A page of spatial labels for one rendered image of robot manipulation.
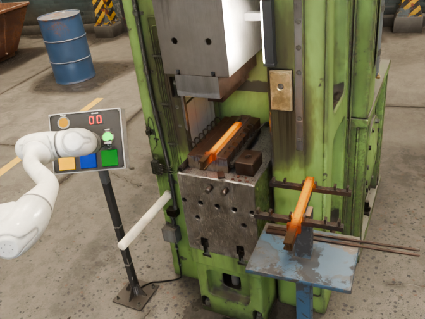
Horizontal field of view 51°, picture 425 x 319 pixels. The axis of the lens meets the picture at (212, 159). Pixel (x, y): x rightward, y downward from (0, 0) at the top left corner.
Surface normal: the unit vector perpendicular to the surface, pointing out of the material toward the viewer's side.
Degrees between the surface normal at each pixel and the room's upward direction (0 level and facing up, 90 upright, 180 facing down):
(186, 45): 90
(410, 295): 0
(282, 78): 90
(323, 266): 0
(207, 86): 90
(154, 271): 0
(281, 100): 90
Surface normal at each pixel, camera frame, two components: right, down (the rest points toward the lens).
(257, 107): -0.43, 0.49
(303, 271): -0.11, -0.86
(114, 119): -0.06, 0.00
